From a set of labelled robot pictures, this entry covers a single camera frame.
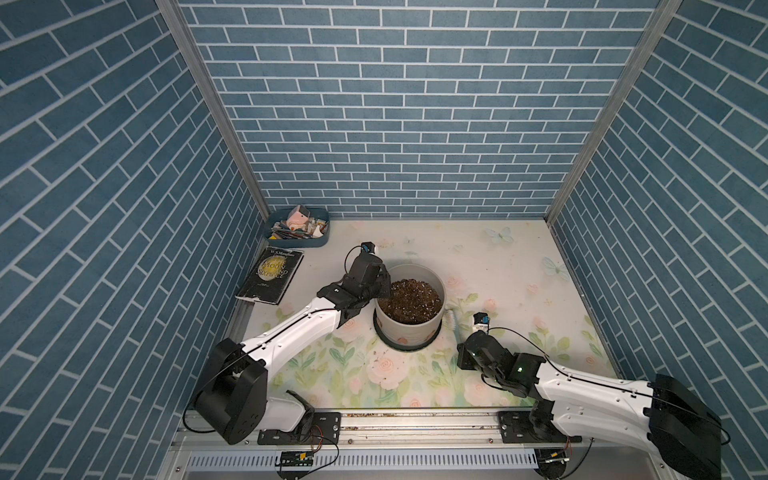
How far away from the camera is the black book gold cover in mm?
985

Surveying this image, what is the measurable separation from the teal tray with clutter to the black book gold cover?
0.11 feet

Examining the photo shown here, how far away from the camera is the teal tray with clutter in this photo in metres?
1.12
